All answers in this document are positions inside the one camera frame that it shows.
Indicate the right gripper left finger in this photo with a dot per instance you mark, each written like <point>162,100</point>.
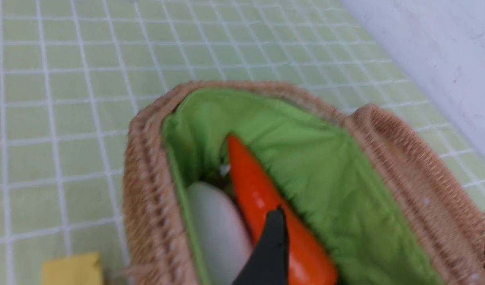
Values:
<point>268,263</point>

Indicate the red orange carrot with leaves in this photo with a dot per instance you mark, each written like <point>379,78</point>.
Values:
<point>256,194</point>

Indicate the white radish with leaves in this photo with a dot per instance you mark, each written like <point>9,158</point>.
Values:
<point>224,240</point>

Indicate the woven wicker basket lid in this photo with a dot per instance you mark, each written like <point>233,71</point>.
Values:
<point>447,223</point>

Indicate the woven wicker basket green lining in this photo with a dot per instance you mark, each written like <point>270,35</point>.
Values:
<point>309,151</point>

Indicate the yellow foam block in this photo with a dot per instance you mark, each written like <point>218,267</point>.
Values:
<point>83,269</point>

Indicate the green checkered tablecloth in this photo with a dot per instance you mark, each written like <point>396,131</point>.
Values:
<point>73,73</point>

